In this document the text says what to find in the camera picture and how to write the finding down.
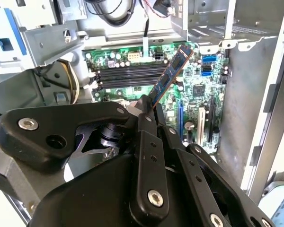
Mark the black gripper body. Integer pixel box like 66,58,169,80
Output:
32,152,209,227

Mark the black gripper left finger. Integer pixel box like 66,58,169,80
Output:
0,95,169,217

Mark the RAM stick with black chips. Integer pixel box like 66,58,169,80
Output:
149,43,194,106

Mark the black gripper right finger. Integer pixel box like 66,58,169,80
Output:
156,104,275,227

